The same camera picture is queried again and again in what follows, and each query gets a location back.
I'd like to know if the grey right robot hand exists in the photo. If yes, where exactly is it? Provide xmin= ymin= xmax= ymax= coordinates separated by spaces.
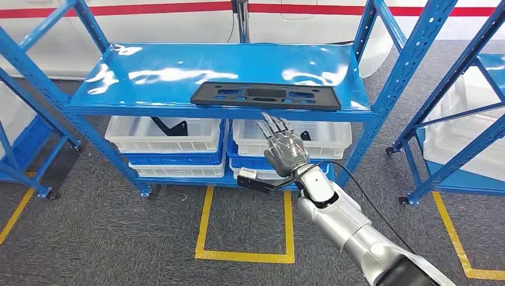
xmin=255 ymin=112 xmax=311 ymax=178

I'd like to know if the black plastic plate frame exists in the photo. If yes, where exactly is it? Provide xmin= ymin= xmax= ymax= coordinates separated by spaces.
xmin=190 ymin=82 xmax=342 ymax=111

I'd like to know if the white plastic crate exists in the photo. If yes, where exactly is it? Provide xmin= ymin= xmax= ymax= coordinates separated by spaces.
xmin=105 ymin=116 xmax=223 ymax=154
xmin=128 ymin=151 xmax=227 ymax=178
xmin=229 ymin=160 xmax=285 ymax=181
xmin=423 ymin=67 xmax=505 ymax=182
xmin=0 ymin=80 xmax=38 ymax=149
xmin=232 ymin=119 xmax=353 ymax=160

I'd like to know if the white car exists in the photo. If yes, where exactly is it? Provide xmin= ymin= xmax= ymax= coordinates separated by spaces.
xmin=0 ymin=0 xmax=401 ymax=80

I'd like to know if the red barrier belt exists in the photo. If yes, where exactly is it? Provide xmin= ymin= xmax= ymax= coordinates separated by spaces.
xmin=0 ymin=2 xmax=496 ymax=19

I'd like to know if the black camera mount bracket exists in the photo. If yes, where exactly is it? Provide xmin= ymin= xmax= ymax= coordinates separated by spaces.
xmin=236 ymin=175 xmax=297 ymax=195

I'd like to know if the black stanchion post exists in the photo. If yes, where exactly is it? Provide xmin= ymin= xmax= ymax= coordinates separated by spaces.
xmin=232 ymin=0 xmax=251 ymax=43

